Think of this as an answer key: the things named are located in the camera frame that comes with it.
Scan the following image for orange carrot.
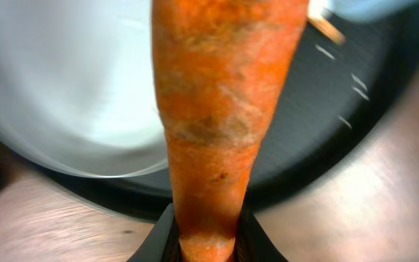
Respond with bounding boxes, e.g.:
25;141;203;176
151;0;308;261

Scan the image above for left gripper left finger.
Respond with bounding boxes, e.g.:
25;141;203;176
127;204;179;262

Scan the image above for grey dinner plate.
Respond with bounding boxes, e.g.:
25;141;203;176
0;0;167;178

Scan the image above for wooden chopstick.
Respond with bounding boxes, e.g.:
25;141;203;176
308;15;346;45

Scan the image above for round black serving tray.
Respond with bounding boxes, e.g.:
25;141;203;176
0;7;419;223

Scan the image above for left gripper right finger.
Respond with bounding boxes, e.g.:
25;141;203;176
234;210;289;262

